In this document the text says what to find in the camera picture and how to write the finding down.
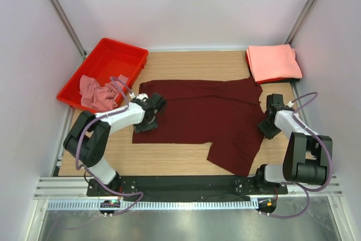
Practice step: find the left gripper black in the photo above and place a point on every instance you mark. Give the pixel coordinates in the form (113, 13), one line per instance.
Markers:
(139, 127)

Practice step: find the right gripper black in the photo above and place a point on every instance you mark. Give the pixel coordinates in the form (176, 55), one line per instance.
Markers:
(269, 134)

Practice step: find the dark maroon t shirt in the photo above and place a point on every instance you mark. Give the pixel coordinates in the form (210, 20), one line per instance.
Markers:
(225, 114)

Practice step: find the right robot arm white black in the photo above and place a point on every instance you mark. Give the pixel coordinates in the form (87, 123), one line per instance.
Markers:
(308, 158)

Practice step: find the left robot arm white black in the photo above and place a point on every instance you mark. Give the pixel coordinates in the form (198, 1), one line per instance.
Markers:
(87, 139)

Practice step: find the pink crumpled t shirt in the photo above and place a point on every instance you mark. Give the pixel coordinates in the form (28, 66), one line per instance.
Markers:
(97, 97)

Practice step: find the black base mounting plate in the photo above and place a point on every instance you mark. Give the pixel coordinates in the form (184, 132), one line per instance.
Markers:
(189, 189)

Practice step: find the folded salmon pink t shirt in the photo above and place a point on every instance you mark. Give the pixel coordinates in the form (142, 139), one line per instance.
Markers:
(273, 61)

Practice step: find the red plastic bin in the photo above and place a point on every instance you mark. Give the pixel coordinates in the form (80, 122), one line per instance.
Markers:
(108, 58)

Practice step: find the folded red t shirt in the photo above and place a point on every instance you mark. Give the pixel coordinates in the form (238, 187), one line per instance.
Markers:
(249, 66)

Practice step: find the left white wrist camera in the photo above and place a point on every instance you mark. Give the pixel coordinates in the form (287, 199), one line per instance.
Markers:
(140, 97)

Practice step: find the slotted white cable duct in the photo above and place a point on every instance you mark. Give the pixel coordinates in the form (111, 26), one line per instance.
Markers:
(110, 205)

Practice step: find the aluminium front rail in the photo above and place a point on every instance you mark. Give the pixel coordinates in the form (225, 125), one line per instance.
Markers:
(76, 188)

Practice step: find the right aluminium frame post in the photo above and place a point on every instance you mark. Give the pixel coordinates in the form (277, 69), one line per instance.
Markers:
(302, 17)

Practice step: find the aluminium frame post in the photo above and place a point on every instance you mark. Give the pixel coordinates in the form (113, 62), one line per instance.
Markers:
(68, 27)
(302, 17)

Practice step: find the left aluminium frame post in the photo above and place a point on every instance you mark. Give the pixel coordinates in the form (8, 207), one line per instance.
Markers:
(68, 27)

